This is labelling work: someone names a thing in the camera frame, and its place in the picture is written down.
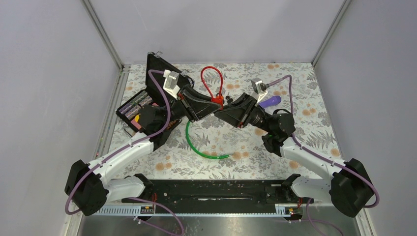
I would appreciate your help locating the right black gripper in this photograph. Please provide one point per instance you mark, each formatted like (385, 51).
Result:
(238, 112)

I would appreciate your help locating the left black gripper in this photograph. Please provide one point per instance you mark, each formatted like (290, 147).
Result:
(208, 106)

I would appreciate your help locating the black keys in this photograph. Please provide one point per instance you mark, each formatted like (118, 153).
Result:
(228, 99)

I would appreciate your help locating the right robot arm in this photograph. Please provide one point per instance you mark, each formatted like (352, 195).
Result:
(345, 184)

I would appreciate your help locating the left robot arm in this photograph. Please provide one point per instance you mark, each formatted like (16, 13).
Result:
(91, 185)

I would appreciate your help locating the black poker chip case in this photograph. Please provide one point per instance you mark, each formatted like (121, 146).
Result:
(153, 91)

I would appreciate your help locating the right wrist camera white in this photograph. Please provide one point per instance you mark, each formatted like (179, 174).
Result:
(259, 89)

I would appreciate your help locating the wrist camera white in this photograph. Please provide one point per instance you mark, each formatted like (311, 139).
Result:
(170, 84)
(259, 89)

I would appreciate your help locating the green cable lock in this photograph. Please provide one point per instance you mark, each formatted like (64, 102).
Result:
(196, 149)

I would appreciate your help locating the purple cylindrical handle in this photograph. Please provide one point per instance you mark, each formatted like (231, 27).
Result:
(271, 102)

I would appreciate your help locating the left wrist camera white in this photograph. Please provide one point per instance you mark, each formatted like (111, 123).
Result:
(170, 84)

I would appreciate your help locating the black mounting base plate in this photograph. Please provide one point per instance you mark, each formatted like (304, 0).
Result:
(198, 196)

